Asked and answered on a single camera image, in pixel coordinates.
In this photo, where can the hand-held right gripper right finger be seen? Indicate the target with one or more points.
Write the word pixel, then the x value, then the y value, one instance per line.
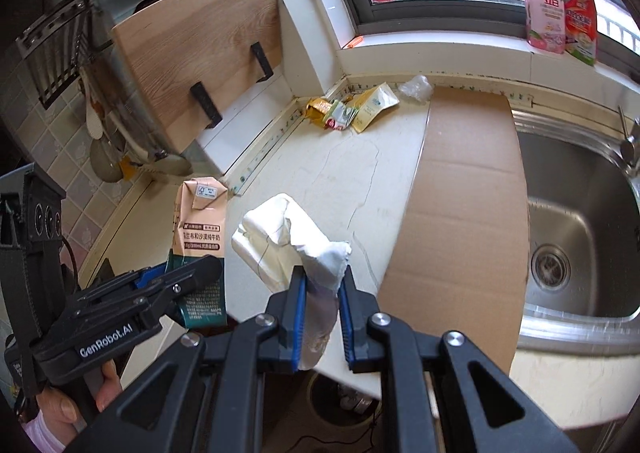
pixel 347 323

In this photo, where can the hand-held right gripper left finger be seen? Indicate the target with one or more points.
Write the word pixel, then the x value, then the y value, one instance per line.
pixel 300 318

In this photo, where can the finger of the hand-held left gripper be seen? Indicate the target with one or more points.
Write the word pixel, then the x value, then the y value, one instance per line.
pixel 195 275
pixel 150 275

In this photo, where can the beige green milk carton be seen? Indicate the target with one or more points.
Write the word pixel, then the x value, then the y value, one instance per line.
pixel 197 228

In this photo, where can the white cloth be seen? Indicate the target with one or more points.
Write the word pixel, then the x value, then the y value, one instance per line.
pixel 280 238

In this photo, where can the round trash bin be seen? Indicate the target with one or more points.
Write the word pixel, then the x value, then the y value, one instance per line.
pixel 325 405

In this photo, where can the person's left forearm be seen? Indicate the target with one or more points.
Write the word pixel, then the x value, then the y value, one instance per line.
pixel 42 438

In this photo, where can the person's left hand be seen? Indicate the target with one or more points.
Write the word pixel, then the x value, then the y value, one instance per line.
pixel 55 405

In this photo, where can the metal skimmer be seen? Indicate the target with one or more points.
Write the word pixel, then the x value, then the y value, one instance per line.
pixel 107 163

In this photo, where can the brown cardboard sheet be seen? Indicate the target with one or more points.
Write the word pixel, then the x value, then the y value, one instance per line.
pixel 460 213

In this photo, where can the red white wrapper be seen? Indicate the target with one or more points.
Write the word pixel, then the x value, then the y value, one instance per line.
pixel 340 119

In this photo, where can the yellow snack wrapper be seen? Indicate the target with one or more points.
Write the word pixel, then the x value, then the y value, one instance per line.
pixel 320 109

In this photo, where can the yellow snack packets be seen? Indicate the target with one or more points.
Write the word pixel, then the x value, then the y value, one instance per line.
pixel 375 105

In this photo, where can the wooden cutting board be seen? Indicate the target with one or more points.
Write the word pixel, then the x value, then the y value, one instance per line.
pixel 200 43

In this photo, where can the metal knife rack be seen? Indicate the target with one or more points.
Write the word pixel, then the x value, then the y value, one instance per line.
pixel 50 53

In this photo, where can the clear plastic wrap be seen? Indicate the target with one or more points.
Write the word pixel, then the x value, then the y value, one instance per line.
pixel 415 88

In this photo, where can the stainless steel sink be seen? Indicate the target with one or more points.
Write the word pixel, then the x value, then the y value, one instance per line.
pixel 575 213

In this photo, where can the small orange item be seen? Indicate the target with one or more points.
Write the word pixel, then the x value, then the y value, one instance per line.
pixel 356 41

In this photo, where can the red spray bottle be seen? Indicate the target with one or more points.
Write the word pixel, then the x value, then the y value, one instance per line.
pixel 582 28

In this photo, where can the black metal bracket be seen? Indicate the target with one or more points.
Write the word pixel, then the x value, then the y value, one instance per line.
pixel 206 105
pixel 262 60

